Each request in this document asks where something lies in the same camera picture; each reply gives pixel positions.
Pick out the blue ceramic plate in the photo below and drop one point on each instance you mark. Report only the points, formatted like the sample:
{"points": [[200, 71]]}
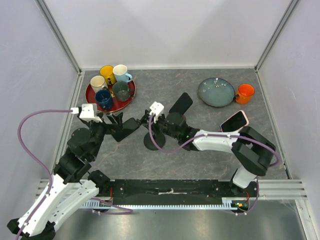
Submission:
{"points": [[216, 92]]}

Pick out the black phone on wooden stand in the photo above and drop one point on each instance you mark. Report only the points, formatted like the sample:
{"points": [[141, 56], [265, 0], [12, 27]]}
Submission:
{"points": [[183, 103]]}

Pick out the yellow mug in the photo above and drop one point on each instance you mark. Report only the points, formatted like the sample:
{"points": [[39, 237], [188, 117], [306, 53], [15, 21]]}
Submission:
{"points": [[108, 74]]}

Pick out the light blue mug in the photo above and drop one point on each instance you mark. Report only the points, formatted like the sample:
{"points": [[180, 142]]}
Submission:
{"points": [[121, 74]]}

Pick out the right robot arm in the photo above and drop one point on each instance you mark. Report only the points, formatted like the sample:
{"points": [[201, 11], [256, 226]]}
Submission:
{"points": [[253, 151]]}

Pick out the red round tray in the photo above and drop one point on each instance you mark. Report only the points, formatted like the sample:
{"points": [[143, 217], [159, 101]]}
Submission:
{"points": [[117, 105]]}

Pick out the dark blue mug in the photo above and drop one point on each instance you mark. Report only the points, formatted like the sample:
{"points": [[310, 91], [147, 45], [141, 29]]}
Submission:
{"points": [[104, 99]]}

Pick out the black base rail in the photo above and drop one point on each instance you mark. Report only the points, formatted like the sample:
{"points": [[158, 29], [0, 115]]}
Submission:
{"points": [[149, 192]]}

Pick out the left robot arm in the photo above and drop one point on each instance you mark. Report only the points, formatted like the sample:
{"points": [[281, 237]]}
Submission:
{"points": [[48, 212]]}

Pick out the pink cased phone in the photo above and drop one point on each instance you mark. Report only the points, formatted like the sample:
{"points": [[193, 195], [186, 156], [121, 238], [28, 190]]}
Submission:
{"points": [[235, 122]]}

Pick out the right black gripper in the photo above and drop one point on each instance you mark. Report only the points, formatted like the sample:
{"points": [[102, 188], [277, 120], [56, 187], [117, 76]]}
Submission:
{"points": [[155, 125]]}

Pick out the cream white mug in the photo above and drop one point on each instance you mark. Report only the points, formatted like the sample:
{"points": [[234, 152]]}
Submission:
{"points": [[98, 83]]}

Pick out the grey green mug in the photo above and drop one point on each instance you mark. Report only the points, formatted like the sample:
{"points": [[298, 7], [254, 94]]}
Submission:
{"points": [[122, 91]]}

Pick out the orange mug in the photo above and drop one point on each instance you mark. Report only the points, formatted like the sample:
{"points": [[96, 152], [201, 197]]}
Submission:
{"points": [[244, 93]]}

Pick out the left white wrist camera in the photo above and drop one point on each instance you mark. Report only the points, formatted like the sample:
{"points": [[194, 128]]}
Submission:
{"points": [[87, 112]]}

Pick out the black round base phone stand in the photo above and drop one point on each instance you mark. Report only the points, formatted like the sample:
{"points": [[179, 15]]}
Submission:
{"points": [[154, 139]]}

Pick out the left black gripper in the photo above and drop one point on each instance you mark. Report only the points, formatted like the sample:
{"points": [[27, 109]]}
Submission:
{"points": [[117, 119]]}

